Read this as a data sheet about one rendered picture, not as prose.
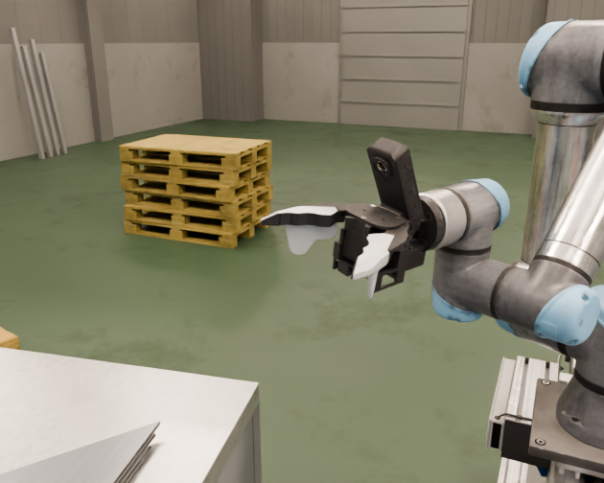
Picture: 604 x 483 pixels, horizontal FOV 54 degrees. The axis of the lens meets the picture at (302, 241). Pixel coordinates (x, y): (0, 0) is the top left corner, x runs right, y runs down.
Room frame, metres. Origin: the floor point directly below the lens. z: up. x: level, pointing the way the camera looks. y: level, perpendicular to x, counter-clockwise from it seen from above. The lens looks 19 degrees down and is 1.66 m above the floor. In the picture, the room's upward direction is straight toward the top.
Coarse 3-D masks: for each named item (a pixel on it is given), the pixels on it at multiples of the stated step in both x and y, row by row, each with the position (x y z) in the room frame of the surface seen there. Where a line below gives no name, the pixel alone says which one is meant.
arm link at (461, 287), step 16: (448, 256) 0.75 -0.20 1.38; (464, 256) 0.74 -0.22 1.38; (480, 256) 0.74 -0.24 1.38; (448, 272) 0.75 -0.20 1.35; (464, 272) 0.74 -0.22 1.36; (480, 272) 0.72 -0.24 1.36; (496, 272) 0.71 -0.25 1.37; (432, 288) 0.77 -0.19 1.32; (448, 288) 0.74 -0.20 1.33; (464, 288) 0.72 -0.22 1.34; (480, 288) 0.71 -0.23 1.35; (432, 304) 0.77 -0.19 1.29; (448, 304) 0.74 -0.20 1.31; (464, 304) 0.73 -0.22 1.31; (480, 304) 0.71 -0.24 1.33; (464, 320) 0.74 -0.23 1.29
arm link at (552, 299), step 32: (576, 192) 0.74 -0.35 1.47; (576, 224) 0.70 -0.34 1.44; (544, 256) 0.69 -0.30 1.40; (576, 256) 0.68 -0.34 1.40; (512, 288) 0.68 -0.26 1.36; (544, 288) 0.66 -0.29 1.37; (576, 288) 0.65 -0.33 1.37; (512, 320) 0.68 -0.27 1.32; (544, 320) 0.64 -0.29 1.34; (576, 320) 0.62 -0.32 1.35
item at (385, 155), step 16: (384, 144) 0.65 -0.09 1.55; (400, 144) 0.64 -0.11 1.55; (384, 160) 0.63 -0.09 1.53; (400, 160) 0.63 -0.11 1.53; (384, 176) 0.65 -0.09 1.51; (400, 176) 0.63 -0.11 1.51; (384, 192) 0.67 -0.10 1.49; (400, 192) 0.64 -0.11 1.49; (416, 192) 0.66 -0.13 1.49; (400, 208) 0.66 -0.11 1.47; (416, 208) 0.66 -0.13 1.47; (416, 224) 0.67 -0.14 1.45
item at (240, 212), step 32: (128, 160) 5.00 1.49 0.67; (160, 160) 4.95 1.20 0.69; (192, 160) 5.05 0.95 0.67; (224, 160) 4.67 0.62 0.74; (256, 160) 5.00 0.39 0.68; (128, 192) 5.08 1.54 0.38; (160, 192) 4.91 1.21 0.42; (192, 192) 4.99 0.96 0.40; (224, 192) 4.65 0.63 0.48; (256, 192) 5.08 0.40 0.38; (128, 224) 5.05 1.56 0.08; (160, 224) 4.91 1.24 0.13; (192, 224) 4.82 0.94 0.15; (224, 224) 4.68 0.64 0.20; (256, 224) 5.24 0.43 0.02
